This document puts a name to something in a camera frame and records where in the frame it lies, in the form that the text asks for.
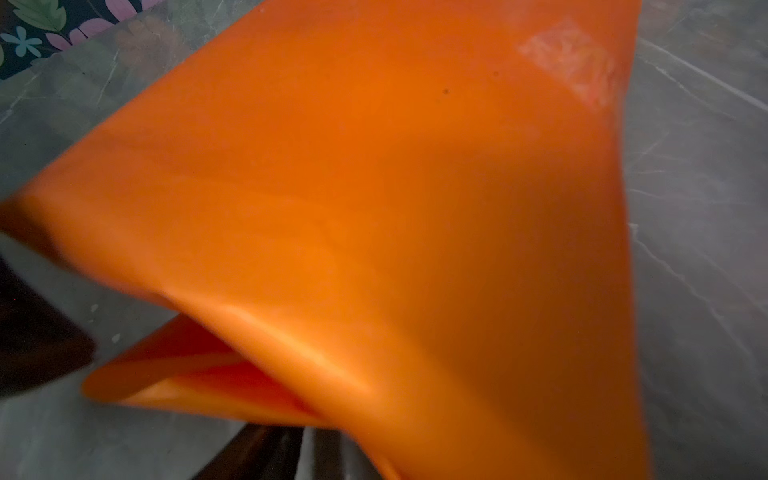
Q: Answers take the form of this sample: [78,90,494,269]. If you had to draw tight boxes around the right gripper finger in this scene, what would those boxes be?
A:
[193,424,303,480]

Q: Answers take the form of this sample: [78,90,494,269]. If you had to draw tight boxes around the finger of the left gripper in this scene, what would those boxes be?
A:
[1,263,96,396]

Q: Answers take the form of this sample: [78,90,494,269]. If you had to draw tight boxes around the clear tape strip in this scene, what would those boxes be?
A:
[517,19,622,110]

